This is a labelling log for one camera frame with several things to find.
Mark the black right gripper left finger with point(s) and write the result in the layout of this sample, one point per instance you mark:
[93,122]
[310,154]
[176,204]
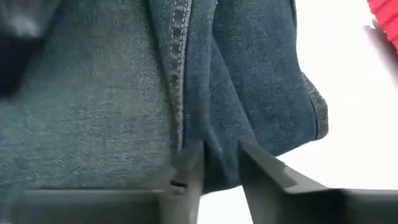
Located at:
[124,207]

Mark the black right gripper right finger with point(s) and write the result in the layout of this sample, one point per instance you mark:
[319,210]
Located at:
[311,205]

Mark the dark teal garment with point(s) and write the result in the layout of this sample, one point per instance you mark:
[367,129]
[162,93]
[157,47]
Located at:
[109,93]

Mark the red plastic laundry basket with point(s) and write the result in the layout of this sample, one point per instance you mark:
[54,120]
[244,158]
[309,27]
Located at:
[387,18]

